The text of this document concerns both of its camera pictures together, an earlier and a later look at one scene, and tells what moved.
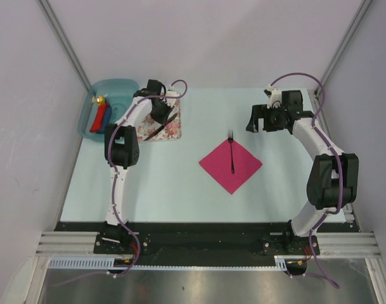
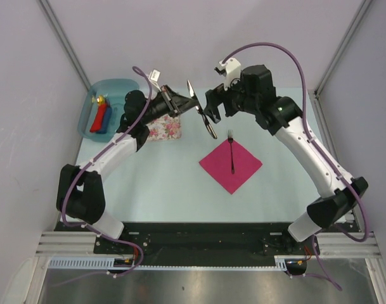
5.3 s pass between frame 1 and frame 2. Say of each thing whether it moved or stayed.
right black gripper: moved
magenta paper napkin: stayed
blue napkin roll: stayed
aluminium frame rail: stayed
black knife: moved
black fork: stayed
